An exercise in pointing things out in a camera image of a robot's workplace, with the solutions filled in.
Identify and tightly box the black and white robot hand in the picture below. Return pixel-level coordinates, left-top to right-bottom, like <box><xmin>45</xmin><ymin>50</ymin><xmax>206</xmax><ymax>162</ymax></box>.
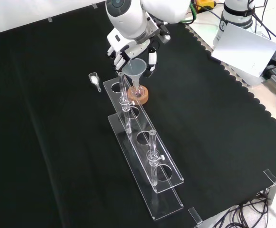
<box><xmin>105</xmin><ymin>28</ymin><xmax>159</xmax><ymax>78</ymax></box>

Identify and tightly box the clear plastic funnel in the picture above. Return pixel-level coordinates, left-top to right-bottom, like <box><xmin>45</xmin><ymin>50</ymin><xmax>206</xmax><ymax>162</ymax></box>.
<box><xmin>121</xmin><ymin>58</ymin><xmax>146</xmax><ymax>95</ymax></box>

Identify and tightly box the glass weighing funnel with powder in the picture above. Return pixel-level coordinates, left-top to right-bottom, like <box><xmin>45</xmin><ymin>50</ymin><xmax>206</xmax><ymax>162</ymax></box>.
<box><xmin>88</xmin><ymin>72</ymin><xmax>102</xmax><ymax>93</ymax></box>

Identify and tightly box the round-bottom glass flask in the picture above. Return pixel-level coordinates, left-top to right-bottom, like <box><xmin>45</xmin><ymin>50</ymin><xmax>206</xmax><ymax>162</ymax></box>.
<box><xmin>131</xmin><ymin>83</ymin><xmax>144</xmax><ymax>98</ymax></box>

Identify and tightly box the clear acrylic funnel stand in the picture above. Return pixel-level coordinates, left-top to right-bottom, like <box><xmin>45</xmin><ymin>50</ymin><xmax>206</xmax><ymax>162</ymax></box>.
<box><xmin>103</xmin><ymin>72</ymin><xmax>185</xmax><ymax>221</ymax></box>

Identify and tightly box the yellow stop button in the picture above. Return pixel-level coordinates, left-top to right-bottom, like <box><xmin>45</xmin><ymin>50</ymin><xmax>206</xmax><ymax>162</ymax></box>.
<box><xmin>196</xmin><ymin>0</ymin><xmax>216</xmax><ymax>10</ymax></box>

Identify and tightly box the black cloth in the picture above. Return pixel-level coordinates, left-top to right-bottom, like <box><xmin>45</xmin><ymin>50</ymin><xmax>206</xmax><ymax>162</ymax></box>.
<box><xmin>0</xmin><ymin>1</ymin><xmax>276</xmax><ymax>228</ymax></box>

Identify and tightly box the cork ring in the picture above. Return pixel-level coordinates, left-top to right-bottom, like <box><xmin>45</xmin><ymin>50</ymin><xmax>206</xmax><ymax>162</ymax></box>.
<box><xmin>127</xmin><ymin>85</ymin><xmax>150</xmax><ymax>105</ymax></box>

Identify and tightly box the green cable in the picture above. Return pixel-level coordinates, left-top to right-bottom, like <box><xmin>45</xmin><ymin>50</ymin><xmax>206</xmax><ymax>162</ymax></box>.
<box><xmin>180</xmin><ymin>0</ymin><xmax>200</xmax><ymax>25</ymax></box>

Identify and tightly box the clear acrylic bracket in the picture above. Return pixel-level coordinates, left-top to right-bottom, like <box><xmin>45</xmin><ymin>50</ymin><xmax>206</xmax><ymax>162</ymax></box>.
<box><xmin>187</xmin><ymin>207</ymin><xmax>203</xmax><ymax>225</ymax></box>
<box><xmin>263</xmin><ymin>169</ymin><xmax>276</xmax><ymax>191</ymax></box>

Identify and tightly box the black floor cable bundle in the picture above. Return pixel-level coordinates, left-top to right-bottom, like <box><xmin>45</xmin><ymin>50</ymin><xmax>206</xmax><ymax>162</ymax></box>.
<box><xmin>209</xmin><ymin>187</ymin><xmax>276</xmax><ymax>228</ymax></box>

